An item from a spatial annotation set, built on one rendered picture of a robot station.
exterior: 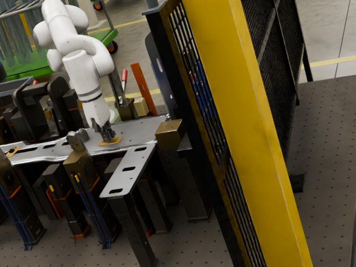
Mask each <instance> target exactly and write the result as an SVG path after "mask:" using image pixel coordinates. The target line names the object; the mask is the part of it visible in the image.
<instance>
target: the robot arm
mask: <svg viewBox="0 0 356 267"><path fill-rule="evenodd" d="M41 10H42V15H43V18H44V20H45V21H42V22H40V23H39V24H37V25H36V26H35V27H34V30H33V36H34V39H35V41H36V42H37V44H38V45H39V46H41V47H42V48H45V49H49V51H48V54H47V61H48V64H49V67H50V68H51V69H52V70H53V71H55V72H58V73H61V72H65V71H67V72H68V75H69V77H70V80H69V85H70V88H71V89H75V91H76V93H77V96H78V98H79V100H80V101H81V102H82V106H83V110H84V113H85V116H86V120H87V122H88V125H89V127H90V128H91V129H93V128H94V131H95V133H96V132H99V133H100V134H101V136H102V139H103V141H104V142H105V143H107V142H111V141H112V138H114V137H115V136H114V133H113V131H112V129H111V124H110V122H111V121H112V120H113V119H114V117H115V112H114V111H113V110H109V107H108V105H107V103H106V101H105V99H104V97H103V95H102V89H101V86H100V84H99V82H98V79H99V78H101V77H103V76H106V75H108V74H110V73H112V72H113V71H114V62H113V60H112V57H111V55H110V54H109V52H108V50H107V48H106V47H105V46H104V44H103V43H102V42H100V41H99V40H97V39H96V38H93V37H89V36H86V35H79V34H81V33H83V32H85V31H86V30H87V28H88V26H89V19H88V16H87V14H86V13H85V12H84V11H83V10H81V9H80V8H78V7H76V6H72V5H64V4H63V2H62V1H60V0H45V1H44V2H43V4H42V9H41ZM100 127H103V128H100Z"/></svg>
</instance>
